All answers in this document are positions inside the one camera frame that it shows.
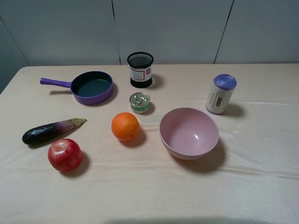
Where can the purple garbage bag roll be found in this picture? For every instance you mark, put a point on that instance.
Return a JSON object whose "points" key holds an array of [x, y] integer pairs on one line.
{"points": [[220, 93]]}

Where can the small tin can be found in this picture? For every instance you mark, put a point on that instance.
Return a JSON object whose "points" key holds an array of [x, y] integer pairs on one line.
{"points": [[139, 102]]}

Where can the orange fruit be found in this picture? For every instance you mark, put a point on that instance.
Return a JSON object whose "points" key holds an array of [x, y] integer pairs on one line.
{"points": [[125, 126]]}

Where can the pink plastic bowl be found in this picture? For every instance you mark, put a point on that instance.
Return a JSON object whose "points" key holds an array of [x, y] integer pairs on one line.
{"points": [[188, 134]]}

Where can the black mesh pen holder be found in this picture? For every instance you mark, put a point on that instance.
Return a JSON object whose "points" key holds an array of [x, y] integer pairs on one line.
{"points": [[140, 69]]}

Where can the purple frying pan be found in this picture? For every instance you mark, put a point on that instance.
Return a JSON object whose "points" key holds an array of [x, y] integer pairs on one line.
{"points": [[89, 88]]}

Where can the red apple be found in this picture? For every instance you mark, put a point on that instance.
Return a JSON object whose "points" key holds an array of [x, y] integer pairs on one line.
{"points": [[65, 155]]}

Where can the purple eggplant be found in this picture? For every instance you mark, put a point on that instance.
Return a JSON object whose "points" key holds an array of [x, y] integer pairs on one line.
{"points": [[50, 131]]}

